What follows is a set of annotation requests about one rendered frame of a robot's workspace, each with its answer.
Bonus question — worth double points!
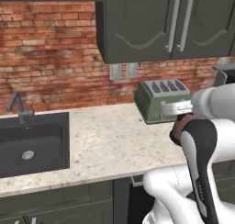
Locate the dark base cupboard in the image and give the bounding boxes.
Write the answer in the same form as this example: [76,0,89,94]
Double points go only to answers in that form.
[212,159,235,206]

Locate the grey wall socket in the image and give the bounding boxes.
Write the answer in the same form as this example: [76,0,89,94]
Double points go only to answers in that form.
[108,63,124,82]
[125,62,140,80]
[218,56,230,65]

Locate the dark grey tap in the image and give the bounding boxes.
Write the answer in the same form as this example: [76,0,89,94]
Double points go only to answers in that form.
[5,91,36,125]

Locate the dark base cupboard door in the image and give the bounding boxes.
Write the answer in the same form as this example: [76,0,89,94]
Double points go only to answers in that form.
[25,199,114,224]

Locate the green four-slot toaster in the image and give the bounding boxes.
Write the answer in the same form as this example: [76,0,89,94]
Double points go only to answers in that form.
[134,78,194,125]

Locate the dark grey sink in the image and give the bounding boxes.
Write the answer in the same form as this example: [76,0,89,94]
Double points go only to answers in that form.
[0,111,71,179]

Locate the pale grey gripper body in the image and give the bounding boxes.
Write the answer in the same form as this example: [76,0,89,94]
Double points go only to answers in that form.
[160,99,195,118]

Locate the dark wall cupboard door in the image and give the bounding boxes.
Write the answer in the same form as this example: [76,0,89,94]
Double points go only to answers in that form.
[104,0,182,64]
[172,0,235,61]

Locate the silver cupboard door handle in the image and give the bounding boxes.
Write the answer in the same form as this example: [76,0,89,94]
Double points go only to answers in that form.
[164,0,182,53]
[175,0,195,53]

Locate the dark grey countertop appliance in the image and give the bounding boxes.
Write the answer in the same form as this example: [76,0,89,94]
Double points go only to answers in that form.
[211,62,235,88]

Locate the dark base drawer front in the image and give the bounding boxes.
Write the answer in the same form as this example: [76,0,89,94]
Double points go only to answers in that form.
[0,179,114,218]

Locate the black dishwasher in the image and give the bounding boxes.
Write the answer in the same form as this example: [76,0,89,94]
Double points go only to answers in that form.
[112,174,155,224]

